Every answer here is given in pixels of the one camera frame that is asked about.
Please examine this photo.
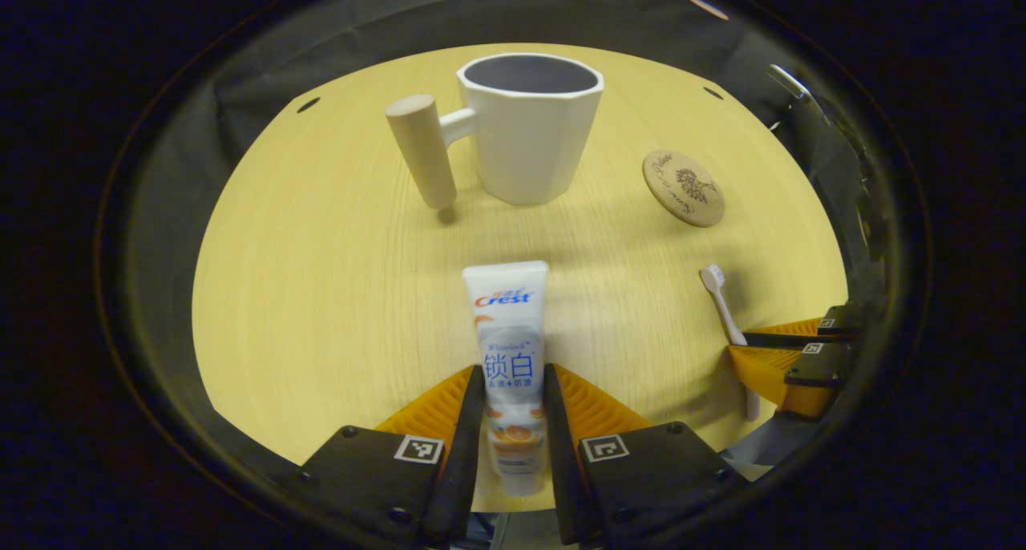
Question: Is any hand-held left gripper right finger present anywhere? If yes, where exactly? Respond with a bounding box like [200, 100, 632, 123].
[543, 363, 749, 547]

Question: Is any round wooden coaster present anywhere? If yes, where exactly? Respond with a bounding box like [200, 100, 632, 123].
[642, 150, 726, 228]

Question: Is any white toothbrush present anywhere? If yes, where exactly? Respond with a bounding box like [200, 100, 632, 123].
[700, 265, 761, 423]

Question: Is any black backdrop cloth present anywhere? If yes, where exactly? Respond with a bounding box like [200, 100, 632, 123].
[120, 0, 891, 475]

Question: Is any white toothpaste tube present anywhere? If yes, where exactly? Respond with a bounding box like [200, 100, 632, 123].
[463, 261, 551, 499]

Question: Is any light wooden desktop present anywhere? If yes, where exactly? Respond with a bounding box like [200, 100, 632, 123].
[192, 43, 849, 515]

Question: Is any white cup with wooden handle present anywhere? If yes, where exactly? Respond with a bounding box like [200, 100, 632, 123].
[386, 53, 604, 211]

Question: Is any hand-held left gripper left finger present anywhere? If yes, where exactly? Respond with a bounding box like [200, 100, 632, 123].
[297, 365, 487, 548]

